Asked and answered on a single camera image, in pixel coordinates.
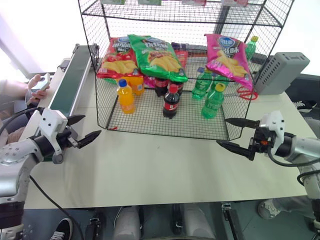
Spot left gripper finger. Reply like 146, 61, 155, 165
66, 114, 87, 127
77, 129, 102, 150

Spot red handled scissors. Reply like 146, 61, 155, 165
236, 85, 259, 101

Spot white smartphone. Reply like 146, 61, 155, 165
30, 72, 52, 93

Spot green soda bottle yellow cap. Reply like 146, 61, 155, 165
201, 82, 225, 120
245, 35, 260, 61

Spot black wire mesh rack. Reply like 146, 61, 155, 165
77, 0, 296, 141

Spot black sneaker white laces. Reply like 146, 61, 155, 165
48, 217, 74, 240

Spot black table clamp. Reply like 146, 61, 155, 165
220, 203, 246, 240
85, 216, 101, 240

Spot green potato chips bag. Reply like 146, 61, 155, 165
127, 34, 189, 83

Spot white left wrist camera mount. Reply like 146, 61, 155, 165
39, 107, 69, 165

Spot grey plastic vented box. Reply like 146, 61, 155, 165
254, 51, 311, 96

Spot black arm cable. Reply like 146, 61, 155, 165
265, 146, 320, 168
0, 106, 39, 135

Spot black trailing floor cable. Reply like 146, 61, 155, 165
29, 174, 85, 240

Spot person's bare hand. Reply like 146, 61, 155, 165
24, 74, 50, 105

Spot magenta snack bag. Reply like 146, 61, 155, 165
143, 75, 156, 89

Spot small red snack bag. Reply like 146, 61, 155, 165
174, 49, 189, 69

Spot orange soda bottle blue cap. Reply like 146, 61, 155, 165
117, 79, 137, 115

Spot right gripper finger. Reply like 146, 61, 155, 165
215, 139, 251, 160
224, 117, 261, 129

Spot grey rounded robot leg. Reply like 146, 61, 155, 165
183, 203, 216, 240
112, 205, 141, 240

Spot black and white sneaker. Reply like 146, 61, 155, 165
291, 99, 318, 113

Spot green conveyor belt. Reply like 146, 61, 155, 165
47, 43, 93, 118

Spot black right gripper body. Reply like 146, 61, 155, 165
248, 127, 273, 161

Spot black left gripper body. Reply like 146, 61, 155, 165
56, 126, 81, 151

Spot dark purple snack bag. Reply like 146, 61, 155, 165
171, 41, 190, 51

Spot pink snack pack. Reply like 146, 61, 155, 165
181, 0, 208, 7
220, 0, 249, 8

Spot red potato chips bag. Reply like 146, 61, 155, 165
96, 36, 140, 80

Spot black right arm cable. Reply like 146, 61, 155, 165
265, 146, 320, 168

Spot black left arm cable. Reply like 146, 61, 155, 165
0, 106, 39, 135

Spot grey sneaker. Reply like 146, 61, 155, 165
257, 198, 279, 220

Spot pink potato chips bag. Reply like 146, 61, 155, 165
204, 33, 255, 91

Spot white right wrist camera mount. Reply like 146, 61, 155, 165
258, 110, 286, 156

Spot cola bottle red cap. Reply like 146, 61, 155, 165
162, 84, 182, 120

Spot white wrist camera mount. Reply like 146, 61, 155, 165
258, 110, 286, 156
39, 107, 69, 165

